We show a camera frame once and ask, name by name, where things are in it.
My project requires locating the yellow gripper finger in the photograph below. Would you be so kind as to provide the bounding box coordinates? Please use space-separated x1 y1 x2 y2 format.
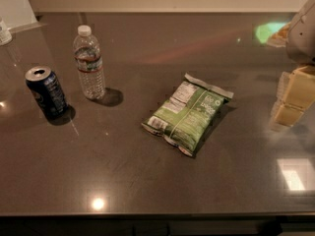
277 65 315 110
269 100 303 131

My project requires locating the green jalapeno chip bag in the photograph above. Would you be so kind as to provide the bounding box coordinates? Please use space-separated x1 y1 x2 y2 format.
142 74 233 156

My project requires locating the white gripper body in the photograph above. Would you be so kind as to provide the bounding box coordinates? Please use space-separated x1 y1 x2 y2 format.
286 0 315 65

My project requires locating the clear plastic water bottle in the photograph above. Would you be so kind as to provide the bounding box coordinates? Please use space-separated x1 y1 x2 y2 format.
73 25 105 100

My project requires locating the white container at left edge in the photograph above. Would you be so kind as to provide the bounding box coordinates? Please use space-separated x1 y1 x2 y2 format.
0 17 12 45

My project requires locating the blue soda can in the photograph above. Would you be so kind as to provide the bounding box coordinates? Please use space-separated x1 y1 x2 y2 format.
25 66 68 119

